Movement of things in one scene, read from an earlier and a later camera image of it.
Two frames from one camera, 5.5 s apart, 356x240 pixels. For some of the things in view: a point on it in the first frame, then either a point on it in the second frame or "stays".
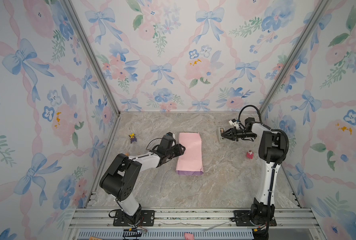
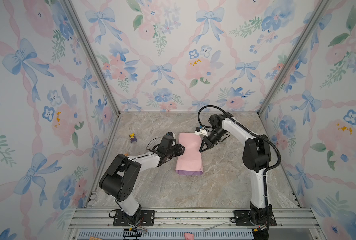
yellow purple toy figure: x=132 y=137 stays
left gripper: x=179 y=151 stays
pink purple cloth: x=190 y=162 stays
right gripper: x=232 y=133 → x=207 y=143
